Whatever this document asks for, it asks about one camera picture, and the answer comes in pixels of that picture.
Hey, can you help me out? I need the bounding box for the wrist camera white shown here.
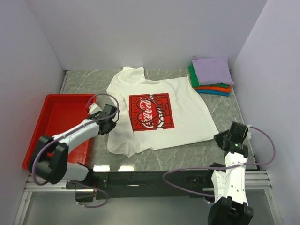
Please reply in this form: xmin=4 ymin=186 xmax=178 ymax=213
xmin=245 ymin=125 xmax=252 ymax=140
xmin=87 ymin=102 xmax=102 ymax=115

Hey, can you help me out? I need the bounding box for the black base beam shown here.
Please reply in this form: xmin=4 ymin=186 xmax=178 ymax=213
xmin=65 ymin=171 xmax=218 ymax=203

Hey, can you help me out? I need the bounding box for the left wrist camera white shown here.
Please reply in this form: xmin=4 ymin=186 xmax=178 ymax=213
xmin=87 ymin=102 xmax=102 ymax=115

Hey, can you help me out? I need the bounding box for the folded orange t-shirt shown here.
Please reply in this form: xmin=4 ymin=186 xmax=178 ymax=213
xmin=195 ymin=85 xmax=231 ymax=93

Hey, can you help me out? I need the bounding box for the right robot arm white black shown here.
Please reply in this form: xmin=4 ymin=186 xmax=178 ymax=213
xmin=206 ymin=122 xmax=254 ymax=225

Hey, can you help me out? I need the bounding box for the white printed t-shirt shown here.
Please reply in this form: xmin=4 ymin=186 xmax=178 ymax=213
xmin=106 ymin=67 xmax=218 ymax=157

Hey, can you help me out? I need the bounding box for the folded lilac t-shirt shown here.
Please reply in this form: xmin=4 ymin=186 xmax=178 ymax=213
xmin=192 ymin=57 xmax=234 ymax=85

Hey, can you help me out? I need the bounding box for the red plastic bin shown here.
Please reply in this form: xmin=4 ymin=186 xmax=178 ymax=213
xmin=22 ymin=94 xmax=96 ymax=170

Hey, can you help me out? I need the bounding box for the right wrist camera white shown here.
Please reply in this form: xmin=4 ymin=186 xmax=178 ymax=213
xmin=245 ymin=125 xmax=252 ymax=140

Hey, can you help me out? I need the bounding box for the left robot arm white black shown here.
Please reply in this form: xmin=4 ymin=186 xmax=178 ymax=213
xmin=28 ymin=104 xmax=119 ymax=188

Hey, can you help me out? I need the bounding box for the aluminium frame rail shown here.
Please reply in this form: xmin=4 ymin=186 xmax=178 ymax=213
xmin=13 ymin=170 xmax=284 ymax=225

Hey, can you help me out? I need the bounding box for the folded teal t-shirt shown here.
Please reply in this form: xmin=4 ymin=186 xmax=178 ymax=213
xmin=195 ymin=90 xmax=230 ymax=97

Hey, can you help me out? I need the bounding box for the folded green t-shirt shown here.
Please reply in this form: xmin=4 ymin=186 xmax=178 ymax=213
xmin=188 ymin=63 xmax=230 ymax=89

